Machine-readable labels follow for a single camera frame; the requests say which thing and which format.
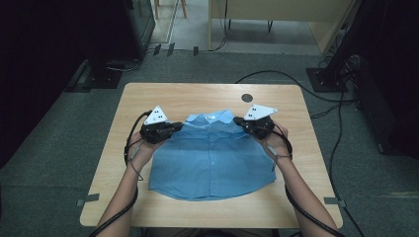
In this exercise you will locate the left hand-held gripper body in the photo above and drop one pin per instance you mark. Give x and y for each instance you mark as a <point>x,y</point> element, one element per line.
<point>154,131</point>

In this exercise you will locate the black equipment rack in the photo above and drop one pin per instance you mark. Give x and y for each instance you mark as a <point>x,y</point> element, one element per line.
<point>375,98</point>

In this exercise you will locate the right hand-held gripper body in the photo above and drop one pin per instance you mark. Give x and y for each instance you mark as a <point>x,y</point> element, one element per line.
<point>262,128</point>

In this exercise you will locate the black metal hairpin leg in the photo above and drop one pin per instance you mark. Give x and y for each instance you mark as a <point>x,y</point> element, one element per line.
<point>269,26</point>

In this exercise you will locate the grey tape strip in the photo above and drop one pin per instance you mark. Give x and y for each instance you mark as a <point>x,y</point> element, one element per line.
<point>90,198</point>
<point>331,200</point>

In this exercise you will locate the black metal stand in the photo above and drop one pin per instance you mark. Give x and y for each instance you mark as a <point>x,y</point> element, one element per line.
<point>105,79</point>
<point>324,82</point>

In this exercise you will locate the person's right hand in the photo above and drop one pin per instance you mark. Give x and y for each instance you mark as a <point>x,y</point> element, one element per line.
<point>280,144</point>

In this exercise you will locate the person's left hand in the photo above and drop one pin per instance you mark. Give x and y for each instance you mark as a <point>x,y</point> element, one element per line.
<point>140,154</point>

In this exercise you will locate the glass cabinet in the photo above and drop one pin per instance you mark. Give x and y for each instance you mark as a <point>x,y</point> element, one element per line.
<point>141,23</point>

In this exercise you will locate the beige wooden desk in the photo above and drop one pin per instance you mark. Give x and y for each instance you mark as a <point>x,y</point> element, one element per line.
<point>280,10</point>

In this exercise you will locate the light blue short-sleeved shirt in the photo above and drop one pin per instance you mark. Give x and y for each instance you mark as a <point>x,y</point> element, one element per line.
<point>210,164</point>

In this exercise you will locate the dark curtain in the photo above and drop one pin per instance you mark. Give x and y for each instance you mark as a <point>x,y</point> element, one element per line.
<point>39,65</point>
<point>402,39</point>

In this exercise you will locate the wooden chair leg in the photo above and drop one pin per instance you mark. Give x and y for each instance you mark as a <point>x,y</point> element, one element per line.
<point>183,8</point>
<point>156,8</point>

